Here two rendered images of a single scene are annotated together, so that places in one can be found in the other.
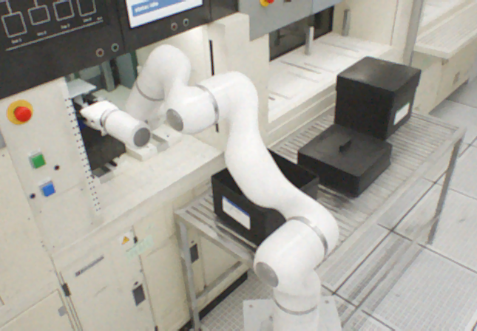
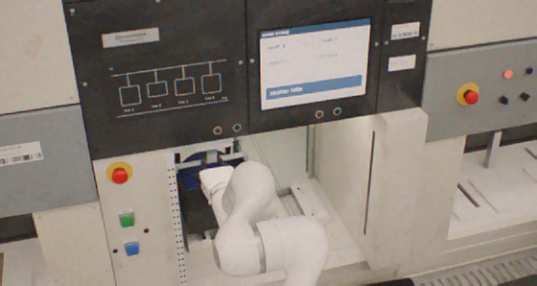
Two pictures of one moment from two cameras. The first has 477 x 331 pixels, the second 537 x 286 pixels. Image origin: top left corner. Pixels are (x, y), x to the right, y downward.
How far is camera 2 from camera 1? 57 cm
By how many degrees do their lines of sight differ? 25
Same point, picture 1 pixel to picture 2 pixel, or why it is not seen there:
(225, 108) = (276, 263)
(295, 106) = (500, 226)
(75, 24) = (195, 101)
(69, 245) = not seen: outside the picture
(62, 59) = (173, 131)
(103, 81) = not seen: hidden behind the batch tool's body
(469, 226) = not seen: outside the picture
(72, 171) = (163, 237)
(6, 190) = (90, 239)
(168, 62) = (243, 187)
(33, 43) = (146, 113)
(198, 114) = (237, 263)
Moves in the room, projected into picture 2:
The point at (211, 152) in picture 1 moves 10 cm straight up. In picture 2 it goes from (352, 255) to (354, 231)
